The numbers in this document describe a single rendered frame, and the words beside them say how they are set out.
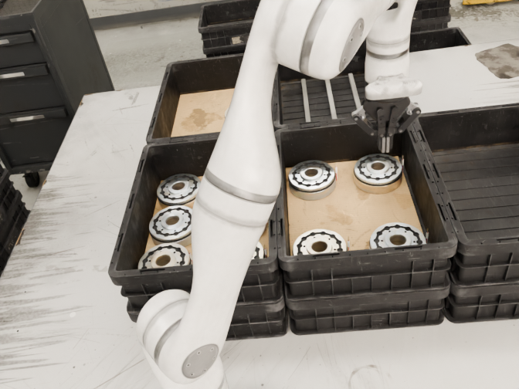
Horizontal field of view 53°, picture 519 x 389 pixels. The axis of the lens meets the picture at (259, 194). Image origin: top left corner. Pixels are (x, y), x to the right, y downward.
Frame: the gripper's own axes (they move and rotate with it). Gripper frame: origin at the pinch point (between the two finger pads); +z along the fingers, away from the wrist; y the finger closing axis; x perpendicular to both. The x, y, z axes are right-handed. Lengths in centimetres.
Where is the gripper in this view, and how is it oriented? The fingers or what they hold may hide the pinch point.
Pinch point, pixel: (385, 142)
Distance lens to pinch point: 104.2
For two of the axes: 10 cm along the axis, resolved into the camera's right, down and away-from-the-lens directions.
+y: -9.9, 1.0, 0.9
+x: 0.0, 6.6, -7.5
